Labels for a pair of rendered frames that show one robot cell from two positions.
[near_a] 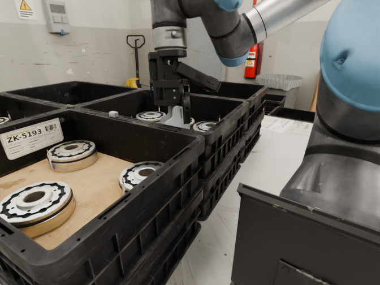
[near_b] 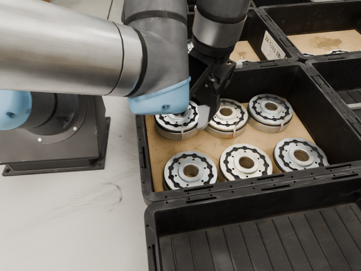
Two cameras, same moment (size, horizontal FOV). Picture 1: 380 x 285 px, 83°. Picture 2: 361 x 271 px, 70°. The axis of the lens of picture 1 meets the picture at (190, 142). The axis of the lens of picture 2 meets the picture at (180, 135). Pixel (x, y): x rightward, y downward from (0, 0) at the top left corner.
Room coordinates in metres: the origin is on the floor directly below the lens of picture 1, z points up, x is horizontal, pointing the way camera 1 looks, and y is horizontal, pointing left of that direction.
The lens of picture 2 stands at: (0.80, -0.24, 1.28)
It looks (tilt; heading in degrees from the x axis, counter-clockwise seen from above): 49 degrees down; 141
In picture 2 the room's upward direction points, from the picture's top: straight up
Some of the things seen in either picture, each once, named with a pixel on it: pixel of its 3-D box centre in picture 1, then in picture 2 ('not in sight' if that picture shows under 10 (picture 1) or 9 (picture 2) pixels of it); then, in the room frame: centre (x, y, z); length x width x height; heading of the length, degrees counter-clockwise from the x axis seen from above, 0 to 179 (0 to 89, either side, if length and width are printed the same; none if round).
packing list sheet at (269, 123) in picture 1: (258, 120); not in sight; (1.12, -0.37, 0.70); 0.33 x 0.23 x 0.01; 55
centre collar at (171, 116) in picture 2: not in sight; (178, 112); (0.48, 0.01, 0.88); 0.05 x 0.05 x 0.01
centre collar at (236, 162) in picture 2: not in sight; (246, 163); (0.65, 0.04, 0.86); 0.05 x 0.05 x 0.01
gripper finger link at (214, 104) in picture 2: not in sight; (207, 101); (0.54, 0.03, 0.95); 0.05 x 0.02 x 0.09; 16
